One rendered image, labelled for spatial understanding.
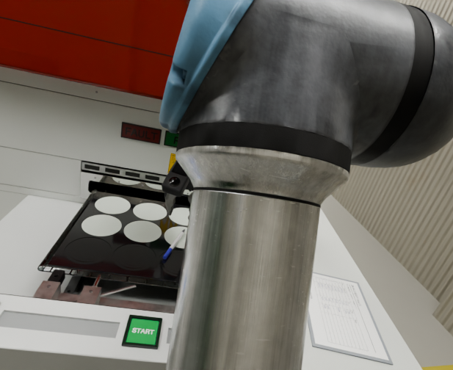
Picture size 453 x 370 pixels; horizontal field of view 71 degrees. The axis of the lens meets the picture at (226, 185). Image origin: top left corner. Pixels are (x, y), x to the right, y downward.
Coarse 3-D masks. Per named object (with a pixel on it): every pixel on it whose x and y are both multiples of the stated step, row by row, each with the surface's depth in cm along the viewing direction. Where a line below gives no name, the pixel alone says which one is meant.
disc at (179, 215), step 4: (176, 208) 100; (180, 208) 100; (184, 208) 101; (188, 208) 101; (172, 212) 97; (176, 212) 98; (180, 212) 98; (184, 212) 99; (188, 212) 99; (172, 216) 95; (176, 216) 96; (180, 216) 96; (184, 216) 97; (188, 216) 97; (172, 220) 93; (176, 220) 94; (180, 220) 94; (184, 220) 95; (188, 220) 95; (180, 224) 92; (184, 224) 93
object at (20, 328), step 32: (0, 320) 49; (32, 320) 50; (64, 320) 51; (96, 320) 52; (0, 352) 45; (32, 352) 45; (64, 352) 46; (96, 352) 47; (128, 352) 48; (160, 352) 49
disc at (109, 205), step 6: (102, 198) 96; (108, 198) 96; (114, 198) 97; (120, 198) 98; (96, 204) 92; (102, 204) 93; (108, 204) 94; (114, 204) 94; (120, 204) 95; (126, 204) 96; (102, 210) 90; (108, 210) 91; (114, 210) 91; (120, 210) 92; (126, 210) 93
